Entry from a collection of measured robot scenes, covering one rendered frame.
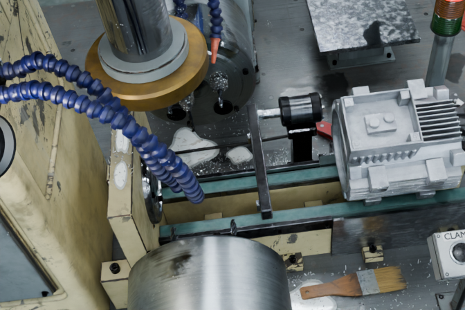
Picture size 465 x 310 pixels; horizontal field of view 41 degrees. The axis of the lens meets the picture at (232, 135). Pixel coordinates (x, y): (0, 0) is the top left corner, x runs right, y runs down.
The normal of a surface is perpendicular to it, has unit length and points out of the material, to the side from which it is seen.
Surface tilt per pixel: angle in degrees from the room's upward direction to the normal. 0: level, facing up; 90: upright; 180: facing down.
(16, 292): 90
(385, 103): 18
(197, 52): 0
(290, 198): 90
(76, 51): 0
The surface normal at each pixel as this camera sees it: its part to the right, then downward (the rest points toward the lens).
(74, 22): -0.10, -0.64
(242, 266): 0.38, -0.62
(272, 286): 0.70, -0.50
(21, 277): 0.08, 0.76
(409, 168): -0.08, -0.36
